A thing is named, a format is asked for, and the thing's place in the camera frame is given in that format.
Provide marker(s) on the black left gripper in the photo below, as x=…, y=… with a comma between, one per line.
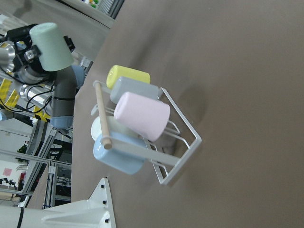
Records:
x=22, y=55

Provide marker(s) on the green plastic cup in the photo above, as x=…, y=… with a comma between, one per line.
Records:
x=55, y=54

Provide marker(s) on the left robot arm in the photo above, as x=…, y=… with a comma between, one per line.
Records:
x=53, y=94

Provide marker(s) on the yellow plastic cup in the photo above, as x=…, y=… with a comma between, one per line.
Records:
x=117, y=71

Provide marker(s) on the grey plastic cup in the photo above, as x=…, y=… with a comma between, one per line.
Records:
x=125, y=84

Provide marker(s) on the blue plastic cup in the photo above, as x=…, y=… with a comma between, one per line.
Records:
x=118, y=159

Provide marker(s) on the white wire cup rack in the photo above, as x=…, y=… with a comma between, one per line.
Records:
x=168, y=153

